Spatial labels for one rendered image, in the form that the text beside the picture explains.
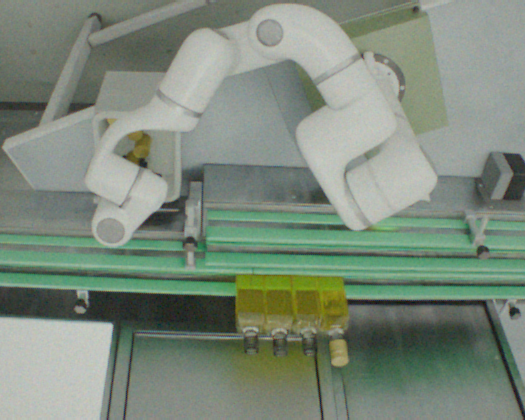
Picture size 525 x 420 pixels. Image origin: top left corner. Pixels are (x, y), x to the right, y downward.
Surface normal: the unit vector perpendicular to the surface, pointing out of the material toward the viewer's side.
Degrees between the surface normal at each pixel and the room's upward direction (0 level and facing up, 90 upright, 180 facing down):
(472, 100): 0
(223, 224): 90
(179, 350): 90
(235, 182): 90
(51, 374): 90
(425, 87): 2
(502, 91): 0
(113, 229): 16
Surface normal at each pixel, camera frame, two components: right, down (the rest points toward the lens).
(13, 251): 0.09, -0.73
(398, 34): 0.07, 0.67
